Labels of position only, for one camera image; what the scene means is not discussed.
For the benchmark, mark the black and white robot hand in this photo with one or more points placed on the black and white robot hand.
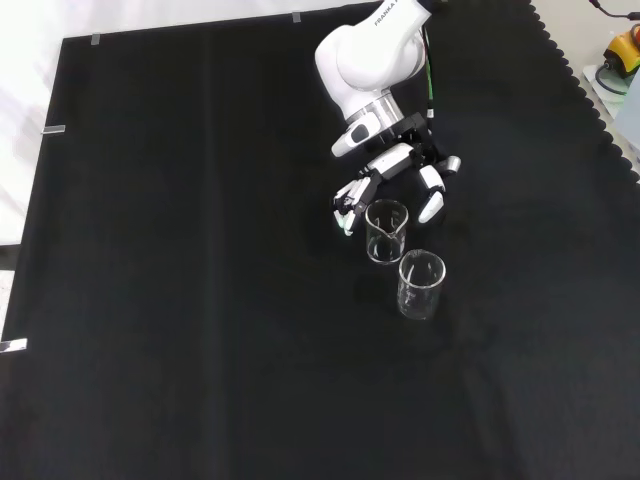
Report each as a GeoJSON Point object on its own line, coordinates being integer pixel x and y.
{"type": "Point", "coordinates": [392, 162]}

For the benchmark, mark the clear glass beaker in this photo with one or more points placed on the clear glass beaker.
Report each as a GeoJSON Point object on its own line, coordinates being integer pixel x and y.
{"type": "Point", "coordinates": [420, 295]}
{"type": "Point", "coordinates": [386, 245]}

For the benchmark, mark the grey tape strip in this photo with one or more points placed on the grey tape strip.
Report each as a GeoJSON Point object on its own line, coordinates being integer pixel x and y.
{"type": "Point", "coordinates": [13, 345]}
{"type": "Point", "coordinates": [296, 16]}
{"type": "Point", "coordinates": [96, 38]}
{"type": "Point", "coordinates": [54, 129]}

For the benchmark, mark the black bench cloth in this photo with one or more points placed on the black bench cloth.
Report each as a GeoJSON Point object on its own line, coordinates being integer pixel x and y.
{"type": "Point", "coordinates": [200, 250]}

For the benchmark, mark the pale board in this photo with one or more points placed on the pale board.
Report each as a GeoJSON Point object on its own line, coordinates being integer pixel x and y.
{"type": "Point", "coordinates": [602, 102]}

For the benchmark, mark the pale grey box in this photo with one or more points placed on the pale grey box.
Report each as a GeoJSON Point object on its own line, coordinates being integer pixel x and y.
{"type": "Point", "coordinates": [630, 115]}

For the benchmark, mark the yellow stop button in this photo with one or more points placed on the yellow stop button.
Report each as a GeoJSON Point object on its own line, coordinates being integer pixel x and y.
{"type": "Point", "coordinates": [622, 50]}

